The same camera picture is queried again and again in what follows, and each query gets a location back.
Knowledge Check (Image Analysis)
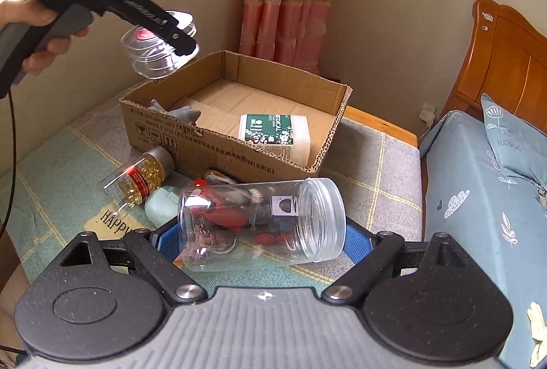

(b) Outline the wooden bed headboard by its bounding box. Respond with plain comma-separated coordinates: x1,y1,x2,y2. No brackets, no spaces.
444,0,547,127

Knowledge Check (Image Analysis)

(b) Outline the person's left hand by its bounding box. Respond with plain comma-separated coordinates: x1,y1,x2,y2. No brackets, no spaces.
0,0,91,76

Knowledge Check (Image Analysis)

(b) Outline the clear plastic jar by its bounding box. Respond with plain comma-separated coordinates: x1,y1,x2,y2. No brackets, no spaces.
177,177,347,272

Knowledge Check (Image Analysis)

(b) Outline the plaid grey green blanket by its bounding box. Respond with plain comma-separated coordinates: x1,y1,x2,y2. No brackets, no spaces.
0,95,425,298

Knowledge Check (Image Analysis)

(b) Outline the clear plastic case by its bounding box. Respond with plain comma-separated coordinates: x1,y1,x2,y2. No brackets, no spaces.
121,11,201,79

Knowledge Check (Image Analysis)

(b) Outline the blue printed bed sheet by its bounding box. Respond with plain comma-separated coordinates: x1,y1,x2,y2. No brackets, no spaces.
419,110,547,369

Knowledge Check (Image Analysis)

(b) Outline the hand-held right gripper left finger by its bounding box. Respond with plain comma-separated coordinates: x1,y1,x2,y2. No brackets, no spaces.
60,224,208,305

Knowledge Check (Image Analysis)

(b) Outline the clear bottle of yellow capsules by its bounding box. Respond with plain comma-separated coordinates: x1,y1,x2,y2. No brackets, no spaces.
100,146,176,210

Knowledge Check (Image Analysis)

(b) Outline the pale teal earbud case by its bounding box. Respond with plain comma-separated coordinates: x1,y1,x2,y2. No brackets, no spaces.
144,185,183,225

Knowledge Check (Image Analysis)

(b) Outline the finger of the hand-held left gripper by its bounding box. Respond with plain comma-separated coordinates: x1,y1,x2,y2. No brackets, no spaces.
158,12,200,57

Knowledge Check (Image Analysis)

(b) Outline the black cable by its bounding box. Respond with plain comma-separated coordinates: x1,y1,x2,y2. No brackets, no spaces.
0,84,18,241

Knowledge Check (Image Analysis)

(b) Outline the pink bead keychain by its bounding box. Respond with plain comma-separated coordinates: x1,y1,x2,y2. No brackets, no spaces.
187,224,237,264

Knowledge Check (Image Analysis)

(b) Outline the cardboard box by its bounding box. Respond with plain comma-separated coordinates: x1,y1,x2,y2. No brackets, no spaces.
120,50,353,185

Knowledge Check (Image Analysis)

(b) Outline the grey toy animal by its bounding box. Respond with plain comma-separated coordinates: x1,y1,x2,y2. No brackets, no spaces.
149,99,202,129

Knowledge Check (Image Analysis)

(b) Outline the white wall socket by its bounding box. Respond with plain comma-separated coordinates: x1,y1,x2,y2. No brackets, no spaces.
421,103,438,127

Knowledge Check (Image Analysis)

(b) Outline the blue floral pillow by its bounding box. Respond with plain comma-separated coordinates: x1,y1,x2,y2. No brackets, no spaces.
481,93,547,189

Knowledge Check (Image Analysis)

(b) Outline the green and white box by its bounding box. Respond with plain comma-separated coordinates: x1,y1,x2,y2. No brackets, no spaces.
238,114,312,167

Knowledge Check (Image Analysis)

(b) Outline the red toy car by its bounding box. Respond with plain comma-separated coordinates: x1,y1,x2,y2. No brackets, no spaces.
192,170,257,230

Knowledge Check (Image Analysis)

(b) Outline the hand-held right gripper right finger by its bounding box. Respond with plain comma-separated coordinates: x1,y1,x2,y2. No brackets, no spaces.
322,224,466,303

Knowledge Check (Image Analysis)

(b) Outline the pink curtain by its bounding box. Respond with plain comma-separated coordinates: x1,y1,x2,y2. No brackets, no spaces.
238,0,343,76

